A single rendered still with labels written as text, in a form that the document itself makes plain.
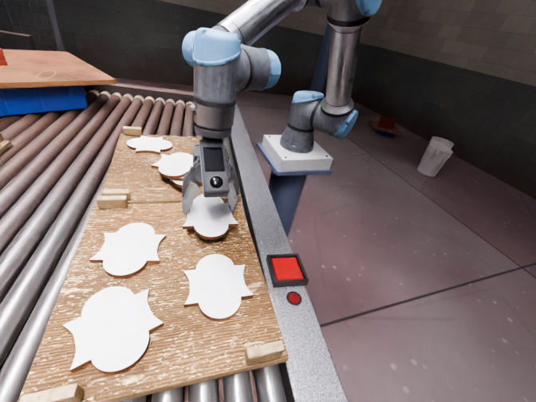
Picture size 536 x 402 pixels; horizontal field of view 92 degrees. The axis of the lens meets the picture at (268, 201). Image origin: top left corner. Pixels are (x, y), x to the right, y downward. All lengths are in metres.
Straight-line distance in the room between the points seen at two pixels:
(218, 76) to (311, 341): 0.48
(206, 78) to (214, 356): 0.44
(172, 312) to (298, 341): 0.22
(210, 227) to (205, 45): 0.34
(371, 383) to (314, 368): 1.15
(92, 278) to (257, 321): 0.30
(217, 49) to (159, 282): 0.41
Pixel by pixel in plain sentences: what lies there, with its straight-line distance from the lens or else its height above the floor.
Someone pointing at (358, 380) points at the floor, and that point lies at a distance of 1.62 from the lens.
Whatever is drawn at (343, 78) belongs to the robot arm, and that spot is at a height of 1.25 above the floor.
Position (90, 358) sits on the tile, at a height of 0.95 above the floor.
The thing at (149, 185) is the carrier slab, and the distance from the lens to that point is 0.77.
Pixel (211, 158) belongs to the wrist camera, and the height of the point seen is 1.13.
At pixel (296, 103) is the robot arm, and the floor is 1.11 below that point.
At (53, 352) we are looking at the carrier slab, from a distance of 0.51.
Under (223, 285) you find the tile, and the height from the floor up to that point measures 0.95.
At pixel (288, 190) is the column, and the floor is 0.74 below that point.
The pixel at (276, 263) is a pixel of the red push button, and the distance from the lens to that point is 0.58.
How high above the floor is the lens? 1.36
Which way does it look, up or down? 35 degrees down
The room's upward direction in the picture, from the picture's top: 13 degrees clockwise
